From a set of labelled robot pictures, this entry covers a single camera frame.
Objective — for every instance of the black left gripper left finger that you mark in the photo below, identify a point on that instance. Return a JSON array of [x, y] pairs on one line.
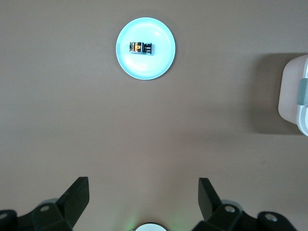
[[60, 216]]

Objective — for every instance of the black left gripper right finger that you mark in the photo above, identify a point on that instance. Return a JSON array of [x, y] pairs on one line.
[[216, 216]]

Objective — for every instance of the orange and black switch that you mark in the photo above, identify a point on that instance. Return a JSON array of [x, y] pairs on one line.
[[137, 48]]

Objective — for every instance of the white lidded storage box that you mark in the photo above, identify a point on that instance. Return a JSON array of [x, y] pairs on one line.
[[291, 91]]

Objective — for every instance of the light blue round plate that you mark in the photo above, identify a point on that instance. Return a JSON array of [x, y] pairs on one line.
[[144, 68]]

